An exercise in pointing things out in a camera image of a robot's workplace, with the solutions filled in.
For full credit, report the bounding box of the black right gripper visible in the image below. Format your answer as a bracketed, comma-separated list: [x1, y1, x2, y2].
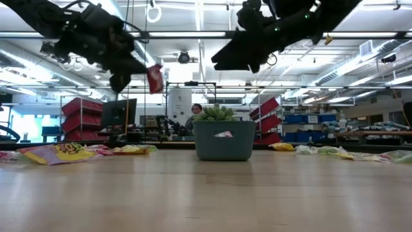
[211, 0, 323, 74]

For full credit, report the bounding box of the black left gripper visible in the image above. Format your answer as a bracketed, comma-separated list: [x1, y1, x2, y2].
[40, 5, 149, 94]

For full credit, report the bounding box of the black overhead crossbar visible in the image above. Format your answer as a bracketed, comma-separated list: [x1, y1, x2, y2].
[0, 30, 412, 41]

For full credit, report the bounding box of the black background monitor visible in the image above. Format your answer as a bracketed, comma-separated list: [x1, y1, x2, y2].
[102, 98, 138, 128]

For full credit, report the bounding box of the upright red bin rack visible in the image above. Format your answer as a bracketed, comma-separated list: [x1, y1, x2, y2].
[61, 97, 104, 142]

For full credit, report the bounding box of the artificial succulent plant in pot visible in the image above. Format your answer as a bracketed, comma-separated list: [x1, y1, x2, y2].
[192, 102, 238, 122]

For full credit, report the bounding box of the tilted red bin rack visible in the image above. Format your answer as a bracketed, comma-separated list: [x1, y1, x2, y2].
[249, 96, 281, 145]

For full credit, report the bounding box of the person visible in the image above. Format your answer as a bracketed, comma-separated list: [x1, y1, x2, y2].
[183, 102, 203, 136]

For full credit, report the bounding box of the blue storage bins shelf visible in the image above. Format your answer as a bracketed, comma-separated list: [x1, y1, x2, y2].
[283, 114, 337, 143]

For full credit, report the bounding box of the blue-grey plastic bin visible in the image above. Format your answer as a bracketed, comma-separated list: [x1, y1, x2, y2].
[192, 120, 257, 162]

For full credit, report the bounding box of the white bottle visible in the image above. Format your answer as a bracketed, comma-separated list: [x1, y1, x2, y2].
[338, 112, 348, 133]

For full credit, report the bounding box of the white ceiling air vent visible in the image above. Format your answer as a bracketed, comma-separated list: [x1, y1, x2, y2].
[359, 39, 374, 57]

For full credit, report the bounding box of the wooden workbench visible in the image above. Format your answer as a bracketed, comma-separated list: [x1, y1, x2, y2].
[334, 130, 412, 146]

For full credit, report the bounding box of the white hanging cable ring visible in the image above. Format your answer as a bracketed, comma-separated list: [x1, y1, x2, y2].
[146, 0, 162, 24]

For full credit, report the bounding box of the round black ceiling camera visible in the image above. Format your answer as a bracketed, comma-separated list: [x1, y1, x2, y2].
[177, 50, 191, 64]

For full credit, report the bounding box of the black curved hose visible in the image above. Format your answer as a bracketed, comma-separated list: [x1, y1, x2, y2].
[0, 124, 21, 143]

